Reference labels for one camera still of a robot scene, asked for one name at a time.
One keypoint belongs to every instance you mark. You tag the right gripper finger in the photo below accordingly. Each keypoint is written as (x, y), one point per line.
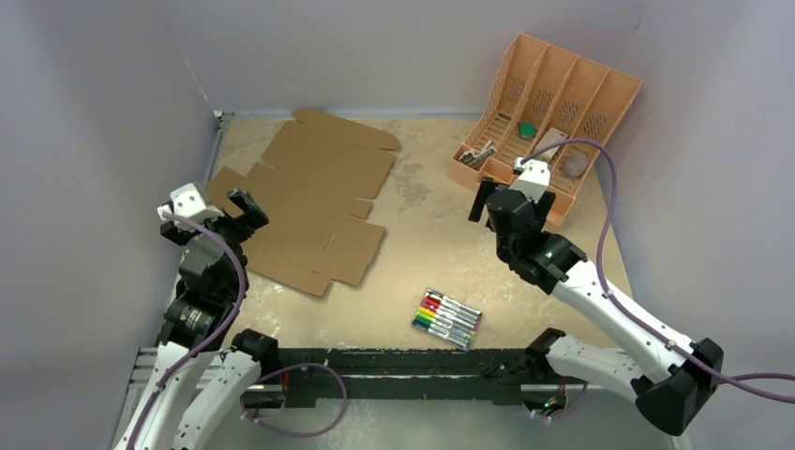
(544, 205)
(487, 187)

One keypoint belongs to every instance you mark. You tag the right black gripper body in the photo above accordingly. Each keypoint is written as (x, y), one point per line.
(514, 204)

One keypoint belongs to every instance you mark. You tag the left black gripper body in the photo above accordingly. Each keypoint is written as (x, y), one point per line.
(234, 228)

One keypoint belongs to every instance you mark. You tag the brown cardboard box sheet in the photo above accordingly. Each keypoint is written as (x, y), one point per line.
(316, 181)

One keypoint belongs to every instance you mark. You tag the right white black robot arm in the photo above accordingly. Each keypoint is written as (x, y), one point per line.
(666, 374)

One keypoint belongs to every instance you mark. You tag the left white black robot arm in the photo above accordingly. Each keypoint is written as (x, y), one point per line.
(193, 383)

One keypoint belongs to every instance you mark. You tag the white paper box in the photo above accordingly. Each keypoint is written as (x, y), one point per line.
(544, 150)

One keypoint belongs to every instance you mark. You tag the black white striped item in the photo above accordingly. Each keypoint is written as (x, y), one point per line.
(473, 157)

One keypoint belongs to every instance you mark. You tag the clear plastic cup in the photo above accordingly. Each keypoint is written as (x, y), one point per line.
(575, 165)

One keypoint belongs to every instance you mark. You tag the green small object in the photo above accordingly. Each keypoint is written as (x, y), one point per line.
(526, 130)

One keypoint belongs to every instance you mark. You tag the orange plastic file organizer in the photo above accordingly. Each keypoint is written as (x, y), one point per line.
(548, 86)

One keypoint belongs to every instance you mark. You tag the pack of coloured markers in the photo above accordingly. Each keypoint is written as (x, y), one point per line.
(447, 319)

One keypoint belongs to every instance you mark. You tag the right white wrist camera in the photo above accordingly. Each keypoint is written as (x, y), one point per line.
(532, 178)

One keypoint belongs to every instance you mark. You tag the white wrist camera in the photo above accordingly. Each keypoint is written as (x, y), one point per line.
(189, 201)
(532, 178)

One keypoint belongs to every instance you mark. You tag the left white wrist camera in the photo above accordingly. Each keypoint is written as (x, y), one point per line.
(189, 201)

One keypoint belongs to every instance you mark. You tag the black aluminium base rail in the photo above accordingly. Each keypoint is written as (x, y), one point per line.
(502, 376)

